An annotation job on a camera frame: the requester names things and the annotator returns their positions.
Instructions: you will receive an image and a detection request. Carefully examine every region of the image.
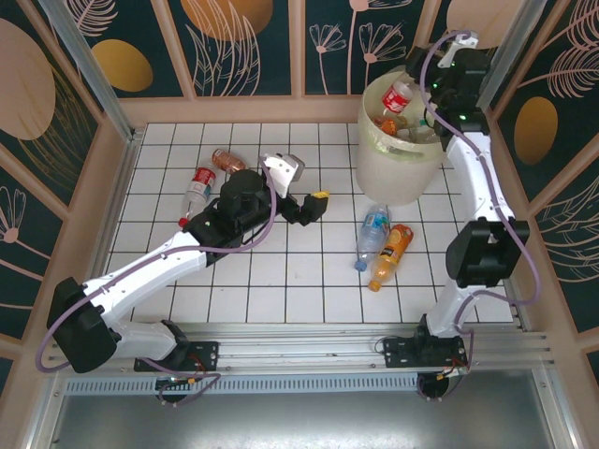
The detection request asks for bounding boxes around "copper coloured plastic bottle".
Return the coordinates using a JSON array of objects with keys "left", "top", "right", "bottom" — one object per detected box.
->
[{"left": 211, "top": 148, "right": 248, "bottom": 176}]

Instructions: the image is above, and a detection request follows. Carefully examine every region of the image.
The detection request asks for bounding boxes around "red white label bottle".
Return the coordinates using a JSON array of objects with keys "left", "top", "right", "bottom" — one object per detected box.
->
[{"left": 177, "top": 167, "right": 220, "bottom": 229}]

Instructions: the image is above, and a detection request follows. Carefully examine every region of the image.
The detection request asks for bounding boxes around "light blue label water bottle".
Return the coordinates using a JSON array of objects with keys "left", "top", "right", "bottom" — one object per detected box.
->
[{"left": 354, "top": 204, "right": 392, "bottom": 272}]

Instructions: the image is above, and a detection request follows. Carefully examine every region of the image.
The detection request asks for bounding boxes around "orange label brown-cap bottle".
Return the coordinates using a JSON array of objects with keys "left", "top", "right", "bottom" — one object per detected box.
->
[{"left": 373, "top": 115, "right": 399, "bottom": 136}]

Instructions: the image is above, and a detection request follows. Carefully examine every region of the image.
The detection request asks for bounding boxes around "cream plastic waste bin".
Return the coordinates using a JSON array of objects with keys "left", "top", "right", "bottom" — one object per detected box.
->
[{"left": 358, "top": 69, "right": 469, "bottom": 207}]

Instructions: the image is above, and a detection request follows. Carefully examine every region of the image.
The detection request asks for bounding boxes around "orange juice bottle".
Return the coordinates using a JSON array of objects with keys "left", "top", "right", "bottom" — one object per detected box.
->
[{"left": 368, "top": 224, "right": 416, "bottom": 294}]

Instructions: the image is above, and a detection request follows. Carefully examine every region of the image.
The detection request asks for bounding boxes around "translucent yellow bin liner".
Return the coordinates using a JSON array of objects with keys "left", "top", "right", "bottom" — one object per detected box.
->
[{"left": 358, "top": 67, "right": 450, "bottom": 164}]

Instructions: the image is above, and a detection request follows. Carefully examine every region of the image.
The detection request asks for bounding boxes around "grey metal sheet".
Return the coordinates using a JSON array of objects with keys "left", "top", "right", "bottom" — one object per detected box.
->
[{"left": 46, "top": 369, "right": 567, "bottom": 449}]

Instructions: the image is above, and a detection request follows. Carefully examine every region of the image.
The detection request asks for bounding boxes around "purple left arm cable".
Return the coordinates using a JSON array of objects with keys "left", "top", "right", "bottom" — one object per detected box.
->
[{"left": 36, "top": 158, "right": 278, "bottom": 407}]

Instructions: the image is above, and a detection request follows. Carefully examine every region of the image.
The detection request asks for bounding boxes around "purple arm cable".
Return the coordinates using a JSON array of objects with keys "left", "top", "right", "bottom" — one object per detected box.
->
[
  {"left": 418, "top": 30, "right": 544, "bottom": 403},
  {"left": 36, "top": 158, "right": 278, "bottom": 407}
]

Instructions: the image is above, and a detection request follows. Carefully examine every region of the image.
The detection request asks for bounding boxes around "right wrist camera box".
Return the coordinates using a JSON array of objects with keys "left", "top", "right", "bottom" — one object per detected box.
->
[{"left": 444, "top": 31, "right": 481, "bottom": 62}]

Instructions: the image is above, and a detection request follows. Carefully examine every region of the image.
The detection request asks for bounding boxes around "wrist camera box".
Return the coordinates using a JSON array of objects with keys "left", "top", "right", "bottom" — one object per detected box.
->
[
  {"left": 258, "top": 152, "right": 306, "bottom": 198},
  {"left": 444, "top": 31, "right": 481, "bottom": 62}
]

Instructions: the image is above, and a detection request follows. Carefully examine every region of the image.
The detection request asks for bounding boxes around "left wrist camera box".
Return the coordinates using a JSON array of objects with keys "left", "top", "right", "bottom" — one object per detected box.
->
[{"left": 258, "top": 152, "right": 306, "bottom": 198}]

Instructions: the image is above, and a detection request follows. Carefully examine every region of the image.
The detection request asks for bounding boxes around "aluminium frame post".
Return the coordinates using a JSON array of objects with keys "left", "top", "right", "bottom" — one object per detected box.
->
[
  {"left": 476, "top": 0, "right": 537, "bottom": 113},
  {"left": 39, "top": 0, "right": 141, "bottom": 144}
]

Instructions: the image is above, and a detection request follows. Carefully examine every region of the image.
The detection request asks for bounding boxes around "aluminium side rail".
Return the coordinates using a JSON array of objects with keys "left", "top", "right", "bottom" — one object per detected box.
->
[
  {"left": 507, "top": 280, "right": 533, "bottom": 334},
  {"left": 93, "top": 130, "right": 141, "bottom": 282}
]

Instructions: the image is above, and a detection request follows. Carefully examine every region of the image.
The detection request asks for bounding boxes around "aluminium mounting rail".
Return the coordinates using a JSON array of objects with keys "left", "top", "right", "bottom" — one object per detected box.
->
[{"left": 44, "top": 322, "right": 556, "bottom": 375}]

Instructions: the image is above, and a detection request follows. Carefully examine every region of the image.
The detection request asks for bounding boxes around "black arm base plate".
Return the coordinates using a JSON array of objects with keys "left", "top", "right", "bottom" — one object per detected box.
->
[
  {"left": 134, "top": 340, "right": 221, "bottom": 373},
  {"left": 382, "top": 336, "right": 469, "bottom": 370}
]

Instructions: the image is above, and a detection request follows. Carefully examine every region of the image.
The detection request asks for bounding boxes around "perforated grey cable duct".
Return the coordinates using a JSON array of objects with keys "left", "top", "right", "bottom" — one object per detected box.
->
[{"left": 63, "top": 376, "right": 422, "bottom": 395}]

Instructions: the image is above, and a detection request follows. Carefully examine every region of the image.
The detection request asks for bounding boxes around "small circuit board with wires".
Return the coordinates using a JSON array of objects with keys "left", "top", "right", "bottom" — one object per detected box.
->
[
  {"left": 434, "top": 364, "right": 470, "bottom": 381},
  {"left": 153, "top": 373, "right": 207, "bottom": 390}
]

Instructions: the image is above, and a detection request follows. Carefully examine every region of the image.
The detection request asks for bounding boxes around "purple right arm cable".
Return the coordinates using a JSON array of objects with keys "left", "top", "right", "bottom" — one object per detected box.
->
[{"left": 418, "top": 30, "right": 544, "bottom": 403}]

